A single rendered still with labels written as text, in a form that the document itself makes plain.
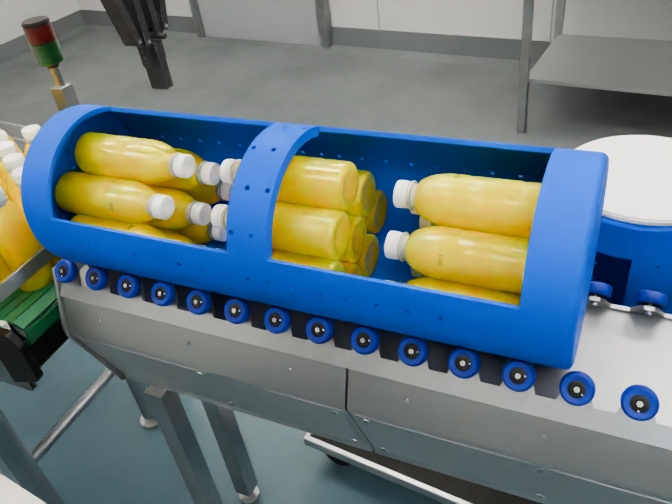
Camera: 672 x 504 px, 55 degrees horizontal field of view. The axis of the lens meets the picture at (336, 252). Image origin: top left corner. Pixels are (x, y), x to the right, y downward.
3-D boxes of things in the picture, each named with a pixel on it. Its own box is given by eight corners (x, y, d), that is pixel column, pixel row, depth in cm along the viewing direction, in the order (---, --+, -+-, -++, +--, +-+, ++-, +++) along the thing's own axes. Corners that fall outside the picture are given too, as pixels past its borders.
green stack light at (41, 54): (51, 67, 151) (43, 46, 148) (31, 66, 154) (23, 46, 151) (70, 57, 156) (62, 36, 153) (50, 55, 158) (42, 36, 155)
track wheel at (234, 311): (221, 296, 105) (228, 295, 107) (221, 324, 105) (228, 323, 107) (245, 297, 103) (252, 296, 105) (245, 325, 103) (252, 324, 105)
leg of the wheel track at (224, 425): (253, 506, 184) (197, 353, 146) (235, 500, 186) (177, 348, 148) (263, 489, 188) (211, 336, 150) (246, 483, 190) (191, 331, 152)
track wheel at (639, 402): (663, 391, 80) (661, 388, 81) (623, 382, 81) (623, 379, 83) (656, 426, 80) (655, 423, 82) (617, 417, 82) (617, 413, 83)
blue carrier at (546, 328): (564, 416, 83) (588, 245, 66) (62, 291, 118) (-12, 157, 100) (593, 274, 103) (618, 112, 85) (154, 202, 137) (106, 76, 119)
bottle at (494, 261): (547, 289, 85) (406, 264, 93) (555, 236, 83) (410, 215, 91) (539, 305, 79) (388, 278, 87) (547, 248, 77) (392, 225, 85)
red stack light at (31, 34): (43, 46, 148) (36, 29, 146) (23, 45, 151) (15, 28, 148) (62, 36, 153) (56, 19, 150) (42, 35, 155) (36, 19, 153)
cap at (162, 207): (165, 191, 106) (174, 193, 105) (167, 214, 107) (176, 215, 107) (149, 198, 103) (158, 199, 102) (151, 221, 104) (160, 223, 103)
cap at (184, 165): (182, 180, 106) (191, 182, 105) (169, 172, 102) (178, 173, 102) (189, 158, 107) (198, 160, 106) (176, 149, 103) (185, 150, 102)
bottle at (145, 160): (96, 179, 115) (186, 194, 107) (67, 163, 108) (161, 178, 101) (109, 141, 116) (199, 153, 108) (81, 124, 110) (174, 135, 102)
